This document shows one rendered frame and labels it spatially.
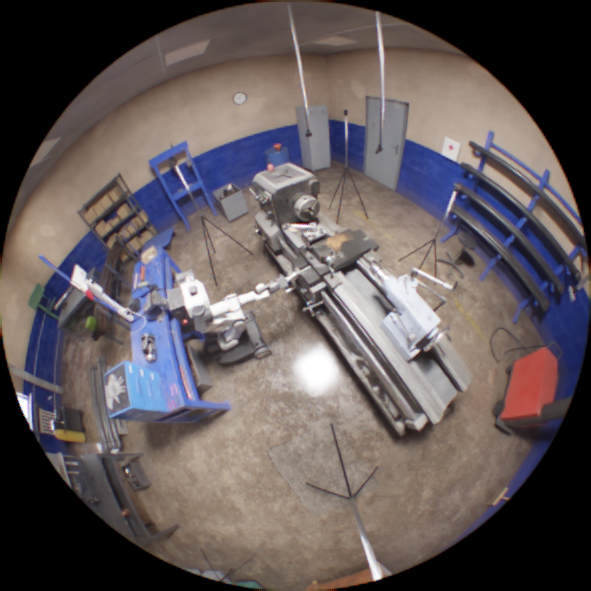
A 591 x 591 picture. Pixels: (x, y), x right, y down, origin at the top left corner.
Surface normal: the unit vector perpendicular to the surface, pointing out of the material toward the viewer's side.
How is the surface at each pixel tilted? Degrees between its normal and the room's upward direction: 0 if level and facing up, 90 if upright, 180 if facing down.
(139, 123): 90
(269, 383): 0
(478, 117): 90
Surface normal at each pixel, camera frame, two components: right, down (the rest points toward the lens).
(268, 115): 0.49, 0.71
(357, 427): -0.12, -0.52
